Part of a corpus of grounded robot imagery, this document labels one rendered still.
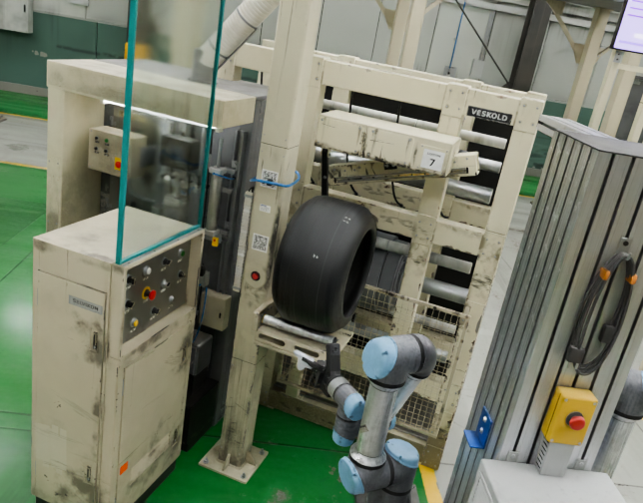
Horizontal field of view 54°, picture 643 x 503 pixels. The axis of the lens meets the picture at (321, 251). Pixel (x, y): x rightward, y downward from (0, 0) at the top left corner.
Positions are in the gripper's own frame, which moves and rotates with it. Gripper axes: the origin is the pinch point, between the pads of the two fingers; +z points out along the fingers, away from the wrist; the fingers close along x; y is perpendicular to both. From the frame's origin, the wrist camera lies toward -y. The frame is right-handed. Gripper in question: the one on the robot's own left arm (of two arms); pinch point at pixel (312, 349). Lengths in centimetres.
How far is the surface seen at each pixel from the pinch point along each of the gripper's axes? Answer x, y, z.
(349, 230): 21, -38, 30
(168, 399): -25, 60, 58
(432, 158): 55, -73, 36
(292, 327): 16.0, 13.2, 41.8
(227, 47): -15, -90, 115
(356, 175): 45, -53, 71
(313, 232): 8.4, -33.1, 35.8
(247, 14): -12, -106, 108
